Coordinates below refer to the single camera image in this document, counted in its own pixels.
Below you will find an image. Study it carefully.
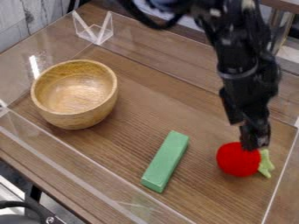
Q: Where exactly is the clear acrylic corner bracket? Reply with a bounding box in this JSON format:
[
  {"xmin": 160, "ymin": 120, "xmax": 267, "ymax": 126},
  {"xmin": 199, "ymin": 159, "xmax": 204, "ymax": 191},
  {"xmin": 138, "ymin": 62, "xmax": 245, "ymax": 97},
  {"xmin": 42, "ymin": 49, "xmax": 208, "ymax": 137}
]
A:
[{"xmin": 71, "ymin": 11, "xmax": 114, "ymax": 46}]

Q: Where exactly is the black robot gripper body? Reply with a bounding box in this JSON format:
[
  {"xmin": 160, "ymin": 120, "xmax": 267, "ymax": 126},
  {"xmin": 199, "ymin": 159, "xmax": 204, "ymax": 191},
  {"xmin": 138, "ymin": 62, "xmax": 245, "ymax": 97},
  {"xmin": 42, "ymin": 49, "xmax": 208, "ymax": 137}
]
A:
[{"xmin": 216, "ymin": 55, "xmax": 283, "ymax": 126}]

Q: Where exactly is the metal chair leg background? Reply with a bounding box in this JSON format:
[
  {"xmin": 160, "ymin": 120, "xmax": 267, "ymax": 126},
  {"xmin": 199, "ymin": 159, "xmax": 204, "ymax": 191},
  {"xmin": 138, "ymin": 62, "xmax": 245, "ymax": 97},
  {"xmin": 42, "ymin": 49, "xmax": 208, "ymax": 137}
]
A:
[{"xmin": 269, "ymin": 9, "xmax": 295, "ymax": 54}]

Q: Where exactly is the black cable lower left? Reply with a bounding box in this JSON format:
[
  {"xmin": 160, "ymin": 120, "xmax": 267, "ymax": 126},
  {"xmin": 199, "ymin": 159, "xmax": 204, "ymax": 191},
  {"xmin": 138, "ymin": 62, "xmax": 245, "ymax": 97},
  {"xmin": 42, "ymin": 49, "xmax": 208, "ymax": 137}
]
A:
[{"xmin": 0, "ymin": 199, "xmax": 40, "ymax": 224}]

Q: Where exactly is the green rectangular block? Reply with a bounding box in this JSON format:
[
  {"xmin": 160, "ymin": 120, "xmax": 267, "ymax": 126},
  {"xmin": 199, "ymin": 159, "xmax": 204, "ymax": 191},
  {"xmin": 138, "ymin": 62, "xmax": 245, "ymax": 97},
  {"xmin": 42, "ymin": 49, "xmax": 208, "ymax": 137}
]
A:
[{"xmin": 140, "ymin": 130, "xmax": 190, "ymax": 193}]

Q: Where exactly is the wooden bowl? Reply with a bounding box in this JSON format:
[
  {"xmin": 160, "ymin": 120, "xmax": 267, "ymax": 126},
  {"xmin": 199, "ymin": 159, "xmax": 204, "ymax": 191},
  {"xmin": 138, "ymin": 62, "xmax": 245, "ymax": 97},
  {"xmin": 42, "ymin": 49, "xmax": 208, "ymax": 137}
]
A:
[{"xmin": 31, "ymin": 59, "xmax": 118, "ymax": 130}]

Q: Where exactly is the red plush fruit green stem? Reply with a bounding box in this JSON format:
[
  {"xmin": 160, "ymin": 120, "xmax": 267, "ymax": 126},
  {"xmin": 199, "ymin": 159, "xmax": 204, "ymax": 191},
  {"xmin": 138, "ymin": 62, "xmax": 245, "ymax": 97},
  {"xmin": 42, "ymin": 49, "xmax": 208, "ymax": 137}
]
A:
[{"xmin": 216, "ymin": 142, "xmax": 275, "ymax": 179}]

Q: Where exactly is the clear acrylic front wall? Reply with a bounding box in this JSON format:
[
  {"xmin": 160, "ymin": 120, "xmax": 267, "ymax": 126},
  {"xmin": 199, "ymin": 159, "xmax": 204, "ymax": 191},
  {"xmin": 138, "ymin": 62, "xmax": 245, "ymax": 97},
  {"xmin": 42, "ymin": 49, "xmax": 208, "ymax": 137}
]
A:
[{"xmin": 0, "ymin": 101, "xmax": 195, "ymax": 224}]

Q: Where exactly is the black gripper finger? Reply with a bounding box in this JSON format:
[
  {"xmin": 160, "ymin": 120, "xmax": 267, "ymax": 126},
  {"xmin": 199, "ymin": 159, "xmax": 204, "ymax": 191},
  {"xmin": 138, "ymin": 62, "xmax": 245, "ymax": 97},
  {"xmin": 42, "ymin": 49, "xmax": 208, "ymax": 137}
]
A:
[{"xmin": 238, "ymin": 116, "xmax": 273, "ymax": 152}]

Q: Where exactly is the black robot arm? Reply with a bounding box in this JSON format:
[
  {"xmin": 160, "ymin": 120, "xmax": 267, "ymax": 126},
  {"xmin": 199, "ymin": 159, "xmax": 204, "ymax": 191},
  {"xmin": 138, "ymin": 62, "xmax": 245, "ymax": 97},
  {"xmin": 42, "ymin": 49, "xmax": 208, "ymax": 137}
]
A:
[{"xmin": 118, "ymin": 0, "xmax": 282, "ymax": 151}]

